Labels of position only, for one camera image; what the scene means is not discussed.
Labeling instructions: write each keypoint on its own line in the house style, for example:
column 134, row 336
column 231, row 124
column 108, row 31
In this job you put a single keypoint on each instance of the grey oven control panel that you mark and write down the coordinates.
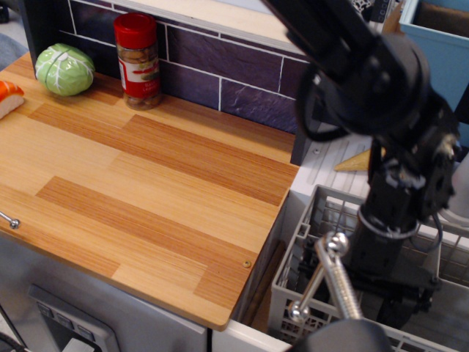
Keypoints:
column 63, row 322

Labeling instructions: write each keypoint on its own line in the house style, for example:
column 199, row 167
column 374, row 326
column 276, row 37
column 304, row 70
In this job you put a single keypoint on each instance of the small chrome knob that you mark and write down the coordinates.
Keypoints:
column 13, row 223

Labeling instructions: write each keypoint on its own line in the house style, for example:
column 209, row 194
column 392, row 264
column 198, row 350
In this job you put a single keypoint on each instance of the grey faucet base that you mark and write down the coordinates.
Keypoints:
column 458, row 206

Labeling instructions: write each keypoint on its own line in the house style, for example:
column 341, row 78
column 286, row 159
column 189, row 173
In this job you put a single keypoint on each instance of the toy ice cream cone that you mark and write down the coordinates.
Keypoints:
column 357, row 163

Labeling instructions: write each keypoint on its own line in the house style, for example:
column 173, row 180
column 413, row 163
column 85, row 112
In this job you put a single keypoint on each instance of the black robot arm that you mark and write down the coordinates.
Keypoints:
column 360, row 81

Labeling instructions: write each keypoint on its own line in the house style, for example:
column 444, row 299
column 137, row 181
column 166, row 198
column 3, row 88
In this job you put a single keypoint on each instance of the grey plastic drying rack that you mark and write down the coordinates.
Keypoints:
column 443, row 328

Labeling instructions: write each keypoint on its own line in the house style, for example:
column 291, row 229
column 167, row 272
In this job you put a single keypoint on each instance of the red lid spice jar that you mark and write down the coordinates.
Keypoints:
column 137, row 50

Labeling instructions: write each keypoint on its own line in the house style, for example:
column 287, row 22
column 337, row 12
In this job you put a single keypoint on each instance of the green toy cabbage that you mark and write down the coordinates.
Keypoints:
column 64, row 70

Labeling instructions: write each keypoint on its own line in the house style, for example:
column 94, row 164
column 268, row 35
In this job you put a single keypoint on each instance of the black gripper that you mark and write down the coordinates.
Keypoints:
column 376, row 265

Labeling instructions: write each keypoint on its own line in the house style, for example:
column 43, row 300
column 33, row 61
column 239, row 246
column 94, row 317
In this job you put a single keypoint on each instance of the salmon sushi toy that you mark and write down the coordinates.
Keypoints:
column 11, row 97

